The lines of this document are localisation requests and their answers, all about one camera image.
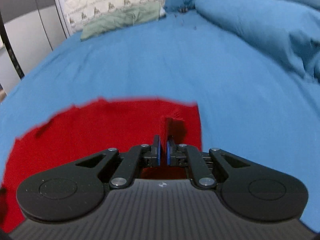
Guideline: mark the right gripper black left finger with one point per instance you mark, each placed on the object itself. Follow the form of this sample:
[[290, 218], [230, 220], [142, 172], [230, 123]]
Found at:
[[73, 190]]

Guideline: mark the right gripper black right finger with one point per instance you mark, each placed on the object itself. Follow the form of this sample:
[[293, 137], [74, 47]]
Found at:
[[250, 190]]

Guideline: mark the red knit garment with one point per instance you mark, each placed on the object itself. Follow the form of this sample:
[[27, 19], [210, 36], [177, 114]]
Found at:
[[80, 131]]

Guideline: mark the blue bed sheet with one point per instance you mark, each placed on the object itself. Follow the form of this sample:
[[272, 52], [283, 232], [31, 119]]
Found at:
[[250, 104]]

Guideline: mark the blue duvet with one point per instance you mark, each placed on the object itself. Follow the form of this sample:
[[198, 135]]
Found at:
[[286, 31]]

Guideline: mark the grey white wardrobe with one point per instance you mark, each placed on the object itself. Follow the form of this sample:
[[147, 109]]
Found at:
[[31, 29]]

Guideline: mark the green pillow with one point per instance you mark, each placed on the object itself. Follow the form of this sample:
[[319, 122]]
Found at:
[[130, 16]]

